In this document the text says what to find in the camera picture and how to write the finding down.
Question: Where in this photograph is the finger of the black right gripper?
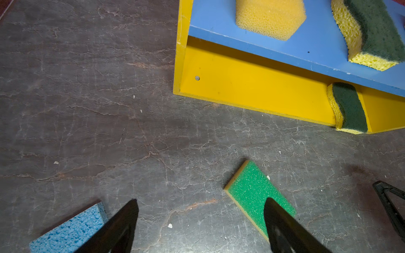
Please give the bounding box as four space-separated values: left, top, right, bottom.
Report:
372 181 405 242

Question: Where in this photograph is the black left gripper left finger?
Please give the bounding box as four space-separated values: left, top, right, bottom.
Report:
76 199 139 253

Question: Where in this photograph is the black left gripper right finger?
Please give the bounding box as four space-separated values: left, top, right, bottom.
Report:
264 198 330 253

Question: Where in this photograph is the dark green wavy sponge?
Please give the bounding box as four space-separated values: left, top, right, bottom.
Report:
331 0 405 72
327 82 368 135

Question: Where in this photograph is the plain yellow foam sponge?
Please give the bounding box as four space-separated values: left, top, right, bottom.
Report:
235 0 306 41

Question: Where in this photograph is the yellow shelf with coloured boards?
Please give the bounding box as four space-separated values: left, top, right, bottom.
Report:
173 1 405 133

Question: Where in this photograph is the green scourer yellow sponge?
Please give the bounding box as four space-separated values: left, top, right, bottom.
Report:
224 160 296 240

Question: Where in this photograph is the blue cellulose sponge near rail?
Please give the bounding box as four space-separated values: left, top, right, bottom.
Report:
29 202 108 253

